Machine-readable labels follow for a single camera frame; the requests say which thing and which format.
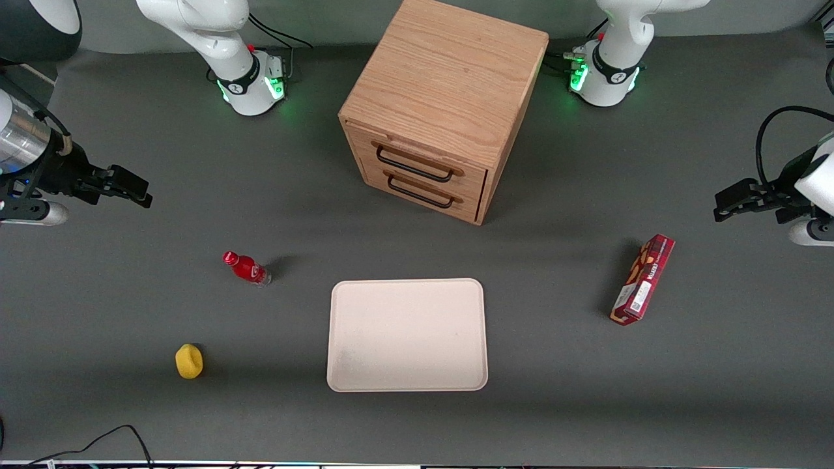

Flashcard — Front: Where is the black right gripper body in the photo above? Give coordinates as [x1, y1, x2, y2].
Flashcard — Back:
[40, 145, 115, 204]

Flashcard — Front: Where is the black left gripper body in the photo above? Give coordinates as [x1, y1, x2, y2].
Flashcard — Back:
[749, 177, 816, 226]

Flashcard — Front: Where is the wooden box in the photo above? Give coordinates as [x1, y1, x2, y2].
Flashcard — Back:
[345, 121, 489, 200]

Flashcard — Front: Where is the black metal drawer handle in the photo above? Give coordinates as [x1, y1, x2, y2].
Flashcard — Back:
[375, 144, 455, 184]
[386, 174, 456, 210]

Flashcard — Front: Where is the wooden drawer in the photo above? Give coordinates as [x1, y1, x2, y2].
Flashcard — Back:
[355, 155, 484, 223]

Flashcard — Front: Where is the wooden drawer cabinet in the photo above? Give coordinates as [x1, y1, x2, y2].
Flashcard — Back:
[338, 0, 550, 227]

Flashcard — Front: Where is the red snack box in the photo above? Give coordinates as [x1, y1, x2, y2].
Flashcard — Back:
[609, 233, 676, 327]

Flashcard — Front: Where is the red plastic bottle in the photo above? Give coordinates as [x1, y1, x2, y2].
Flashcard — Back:
[222, 251, 273, 287]

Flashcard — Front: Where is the yellow lemon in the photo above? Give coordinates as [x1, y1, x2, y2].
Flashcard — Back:
[175, 343, 205, 380]

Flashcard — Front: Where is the white rectangular tray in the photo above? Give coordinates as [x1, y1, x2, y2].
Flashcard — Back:
[326, 278, 489, 393]

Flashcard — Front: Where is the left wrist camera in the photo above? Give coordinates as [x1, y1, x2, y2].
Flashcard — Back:
[788, 218, 834, 248]

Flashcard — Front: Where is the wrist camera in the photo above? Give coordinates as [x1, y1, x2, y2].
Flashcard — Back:
[0, 197, 69, 227]
[788, 218, 834, 248]

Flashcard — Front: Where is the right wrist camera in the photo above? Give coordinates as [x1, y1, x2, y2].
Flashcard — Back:
[0, 197, 69, 227]

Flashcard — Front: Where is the black right arm base cable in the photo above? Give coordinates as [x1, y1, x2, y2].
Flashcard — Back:
[246, 12, 315, 84]

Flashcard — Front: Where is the black arm base cable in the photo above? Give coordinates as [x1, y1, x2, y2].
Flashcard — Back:
[246, 12, 315, 84]
[545, 18, 611, 76]

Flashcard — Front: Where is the black left arm base cable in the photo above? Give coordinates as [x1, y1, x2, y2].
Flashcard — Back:
[545, 18, 611, 76]

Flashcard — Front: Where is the black cable on table edge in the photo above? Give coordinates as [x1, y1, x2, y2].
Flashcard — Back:
[26, 424, 156, 469]

